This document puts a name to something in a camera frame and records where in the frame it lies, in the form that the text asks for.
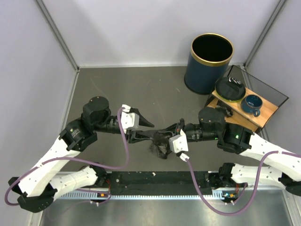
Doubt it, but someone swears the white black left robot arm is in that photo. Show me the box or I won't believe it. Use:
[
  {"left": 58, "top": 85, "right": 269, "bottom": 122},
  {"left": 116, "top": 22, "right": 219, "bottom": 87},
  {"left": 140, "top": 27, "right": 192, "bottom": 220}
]
[{"left": 5, "top": 96, "right": 154, "bottom": 213}]

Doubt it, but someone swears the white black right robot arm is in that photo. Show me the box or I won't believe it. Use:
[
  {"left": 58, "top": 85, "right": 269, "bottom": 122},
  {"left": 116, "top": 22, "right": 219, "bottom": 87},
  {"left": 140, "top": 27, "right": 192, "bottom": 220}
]
[{"left": 154, "top": 107, "right": 301, "bottom": 196}]

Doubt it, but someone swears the black round plate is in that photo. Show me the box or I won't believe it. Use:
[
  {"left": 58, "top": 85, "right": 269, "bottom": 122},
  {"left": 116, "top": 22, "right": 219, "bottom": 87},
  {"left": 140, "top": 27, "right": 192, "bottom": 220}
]
[{"left": 214, "top": 77, "right": 246, "bottom": 102}]

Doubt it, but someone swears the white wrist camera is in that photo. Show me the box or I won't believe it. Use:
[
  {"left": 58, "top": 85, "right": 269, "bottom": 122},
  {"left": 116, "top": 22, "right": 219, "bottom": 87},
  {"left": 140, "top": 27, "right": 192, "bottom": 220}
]
[
  {"left": 169, "top": 135, "right": 189, "bottom": 162},
  {"left": 121, "top": 105, "right": 139, "bottom": 134}
]

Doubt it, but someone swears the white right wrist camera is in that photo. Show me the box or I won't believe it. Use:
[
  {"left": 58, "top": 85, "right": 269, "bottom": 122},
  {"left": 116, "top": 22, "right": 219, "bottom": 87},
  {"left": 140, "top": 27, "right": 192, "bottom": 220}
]
[{"left": 169, "top": 135, "right": 189, "bottom": 162}]

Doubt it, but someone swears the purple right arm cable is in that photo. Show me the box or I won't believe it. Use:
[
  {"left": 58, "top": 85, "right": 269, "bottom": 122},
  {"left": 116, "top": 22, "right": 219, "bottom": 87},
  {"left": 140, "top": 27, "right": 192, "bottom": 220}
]
[{"left": 185, "top": 150, "right": 301, "bottom": 216}]

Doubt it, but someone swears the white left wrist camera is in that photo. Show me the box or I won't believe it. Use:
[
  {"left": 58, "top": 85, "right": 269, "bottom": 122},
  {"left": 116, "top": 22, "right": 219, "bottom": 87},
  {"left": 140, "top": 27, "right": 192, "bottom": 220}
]
[{"left": 121, "top": 105, "right": 139, "bottom": 134}]

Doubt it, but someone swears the wooden shelf with glass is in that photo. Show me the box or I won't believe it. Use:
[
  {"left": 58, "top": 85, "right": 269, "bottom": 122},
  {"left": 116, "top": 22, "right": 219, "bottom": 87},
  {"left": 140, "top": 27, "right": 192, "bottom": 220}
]
[{"left": 205, "top": 65, "right": 289, "bottom": 133}]

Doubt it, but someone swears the black trash bag roll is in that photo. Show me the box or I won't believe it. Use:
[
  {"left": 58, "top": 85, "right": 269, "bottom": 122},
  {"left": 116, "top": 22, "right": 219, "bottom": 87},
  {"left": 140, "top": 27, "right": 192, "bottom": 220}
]
[{"left": 215, "top": 100, "right": 233, "bottom": 118}]

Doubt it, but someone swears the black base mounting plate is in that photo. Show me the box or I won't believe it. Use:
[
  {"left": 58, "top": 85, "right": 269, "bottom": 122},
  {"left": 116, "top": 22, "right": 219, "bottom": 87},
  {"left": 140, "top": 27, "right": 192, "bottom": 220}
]
[{"left": 95, "top": 171, "right": 236, "bottom": 195}]

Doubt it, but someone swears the blue ceramic mug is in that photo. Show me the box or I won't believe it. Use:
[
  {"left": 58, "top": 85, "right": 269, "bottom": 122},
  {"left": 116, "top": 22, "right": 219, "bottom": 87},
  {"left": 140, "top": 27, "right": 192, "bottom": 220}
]
[{"left": 240, "top": 95, "right": 263, "bottom": 117}]

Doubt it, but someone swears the aluminium frame rail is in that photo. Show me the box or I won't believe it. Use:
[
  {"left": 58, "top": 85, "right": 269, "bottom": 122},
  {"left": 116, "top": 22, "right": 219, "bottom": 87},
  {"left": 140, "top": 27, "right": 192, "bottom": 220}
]
[{"left": 37, "top": 169, "right": 295, "bottom": 191}]

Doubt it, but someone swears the dark blue gold-rimmed trash bin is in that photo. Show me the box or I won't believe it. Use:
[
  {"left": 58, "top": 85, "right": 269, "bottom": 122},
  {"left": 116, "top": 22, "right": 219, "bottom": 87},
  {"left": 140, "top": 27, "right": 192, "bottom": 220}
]
[{"left": 184, "top": 33, "right": 234, "bottom": 95}]

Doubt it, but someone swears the grey slotted cable duct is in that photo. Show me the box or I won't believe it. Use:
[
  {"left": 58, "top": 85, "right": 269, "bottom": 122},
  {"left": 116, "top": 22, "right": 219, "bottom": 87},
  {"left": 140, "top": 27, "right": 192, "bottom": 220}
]
[{"left": 59, "top": 189, "right": 238, "bottom": 201}]

